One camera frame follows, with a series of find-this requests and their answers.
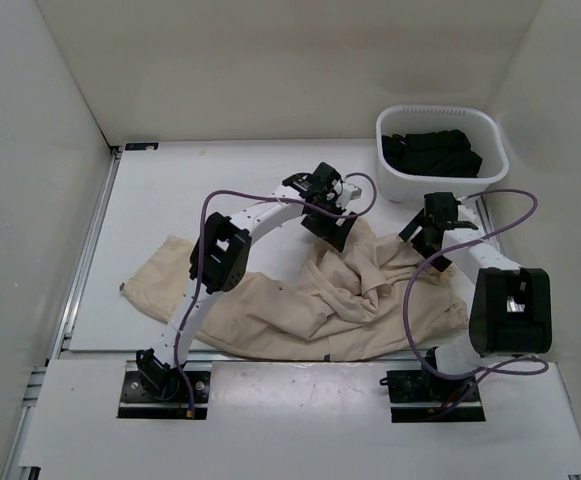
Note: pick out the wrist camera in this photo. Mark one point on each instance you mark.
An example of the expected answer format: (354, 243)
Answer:
(325, 178)
(441, 206)

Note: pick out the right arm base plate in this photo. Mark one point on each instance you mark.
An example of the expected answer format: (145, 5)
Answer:
(416, 396)

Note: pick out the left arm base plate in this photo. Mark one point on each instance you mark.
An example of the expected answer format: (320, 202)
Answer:
(140, 400)

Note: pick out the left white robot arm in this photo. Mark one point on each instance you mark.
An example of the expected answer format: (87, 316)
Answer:
(230, 224)

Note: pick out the beige trousers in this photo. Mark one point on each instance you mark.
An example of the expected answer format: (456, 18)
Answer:
(345, 306)

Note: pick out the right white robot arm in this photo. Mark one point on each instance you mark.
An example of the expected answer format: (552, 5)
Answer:
(510, 312)

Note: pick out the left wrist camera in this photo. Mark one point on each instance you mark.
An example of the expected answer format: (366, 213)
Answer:
(325, 178)

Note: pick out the black trousers in basket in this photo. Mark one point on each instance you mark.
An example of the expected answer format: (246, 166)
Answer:
(446, 153)

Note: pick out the aluminium frame rail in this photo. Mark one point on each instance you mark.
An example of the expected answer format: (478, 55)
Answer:
(72, 301)

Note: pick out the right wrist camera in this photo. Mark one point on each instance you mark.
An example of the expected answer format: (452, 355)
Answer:
(441, 206)

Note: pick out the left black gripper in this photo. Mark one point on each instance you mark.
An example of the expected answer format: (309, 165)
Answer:
(330, 233)

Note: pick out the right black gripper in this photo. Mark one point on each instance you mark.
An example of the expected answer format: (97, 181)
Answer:
(412, 228)

